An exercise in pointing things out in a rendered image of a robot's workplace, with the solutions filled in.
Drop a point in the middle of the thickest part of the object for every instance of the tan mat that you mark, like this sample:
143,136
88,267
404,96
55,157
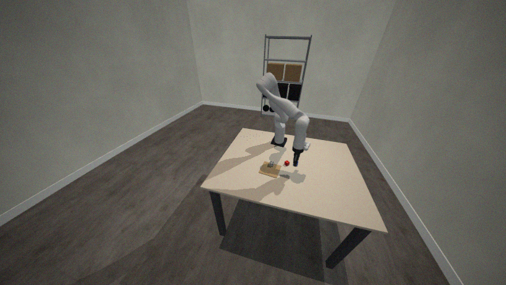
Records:
266,169

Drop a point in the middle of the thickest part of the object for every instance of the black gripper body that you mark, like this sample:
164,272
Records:
297,151

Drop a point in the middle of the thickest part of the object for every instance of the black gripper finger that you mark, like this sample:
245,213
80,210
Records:
295,160

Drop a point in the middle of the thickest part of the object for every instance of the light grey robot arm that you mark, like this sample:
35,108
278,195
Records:
283,109

